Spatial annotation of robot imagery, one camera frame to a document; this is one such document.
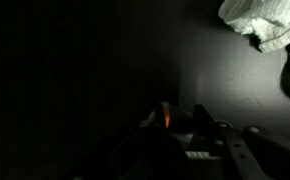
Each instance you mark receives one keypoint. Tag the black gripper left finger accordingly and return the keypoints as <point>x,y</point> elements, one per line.
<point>151,153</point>

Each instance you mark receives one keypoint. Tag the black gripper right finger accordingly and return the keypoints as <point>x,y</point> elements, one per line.
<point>251,153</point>

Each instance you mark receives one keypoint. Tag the white towel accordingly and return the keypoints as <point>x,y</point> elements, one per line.
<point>268,20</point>

